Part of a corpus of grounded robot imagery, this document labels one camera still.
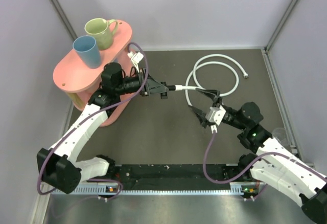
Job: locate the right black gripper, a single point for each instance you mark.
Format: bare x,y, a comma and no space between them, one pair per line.
213,94

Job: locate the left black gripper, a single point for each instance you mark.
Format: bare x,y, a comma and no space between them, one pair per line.
152,86

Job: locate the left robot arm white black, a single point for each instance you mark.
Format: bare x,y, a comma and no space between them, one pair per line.
58,166

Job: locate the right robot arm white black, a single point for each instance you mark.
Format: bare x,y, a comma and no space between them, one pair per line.
269,161

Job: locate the pink three-tier shelf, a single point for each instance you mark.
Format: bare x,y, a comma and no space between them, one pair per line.
78,81

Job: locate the clear plastic cup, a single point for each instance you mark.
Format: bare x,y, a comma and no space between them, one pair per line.
281,135

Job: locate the blue plastic cup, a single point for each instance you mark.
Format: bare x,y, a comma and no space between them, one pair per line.
87,49

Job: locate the green ceramic mug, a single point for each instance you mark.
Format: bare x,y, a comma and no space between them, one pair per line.
102,30

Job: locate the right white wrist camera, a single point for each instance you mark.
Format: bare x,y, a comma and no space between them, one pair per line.
214,117

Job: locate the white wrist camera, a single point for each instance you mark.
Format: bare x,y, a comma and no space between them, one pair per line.
135,58
214,117

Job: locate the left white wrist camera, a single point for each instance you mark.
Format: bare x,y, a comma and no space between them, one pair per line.
135,58

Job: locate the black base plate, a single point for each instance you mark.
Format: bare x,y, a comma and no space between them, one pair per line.
128,172

